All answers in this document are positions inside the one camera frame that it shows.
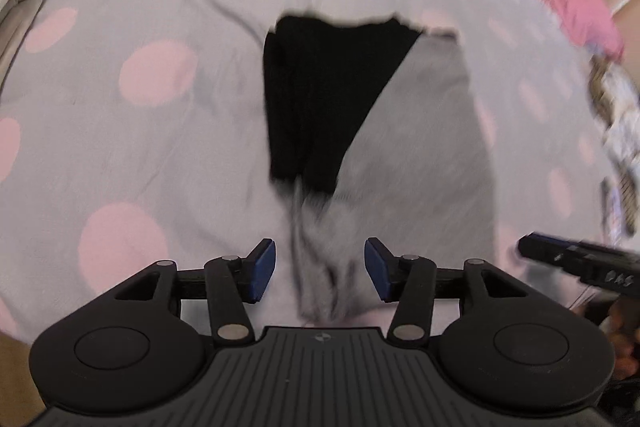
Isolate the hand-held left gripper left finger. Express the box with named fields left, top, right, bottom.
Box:
left=112, top=238, right=277, bottom=348

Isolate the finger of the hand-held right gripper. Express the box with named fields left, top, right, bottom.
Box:
left=516, top=231, right=577, bottom=265

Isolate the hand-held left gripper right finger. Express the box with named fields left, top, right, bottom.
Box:
left=364, top=237, right=532, bottom=348

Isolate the grey and black shirt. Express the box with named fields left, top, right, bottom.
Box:
left=262, top=9, right=501, bottom=324

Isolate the white garment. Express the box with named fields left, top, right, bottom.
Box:
left=602, top=67, right=640, bottom=168

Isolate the brown striped garment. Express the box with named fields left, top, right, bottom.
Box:
left=586, top=54, right=640, bottom=239

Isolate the bed with pink dotted sheet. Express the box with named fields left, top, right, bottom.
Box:
left=0, top=0, right=640, bottom=348

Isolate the beige folded garment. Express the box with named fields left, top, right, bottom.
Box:
left=0, top=0, right=44, bottom=84

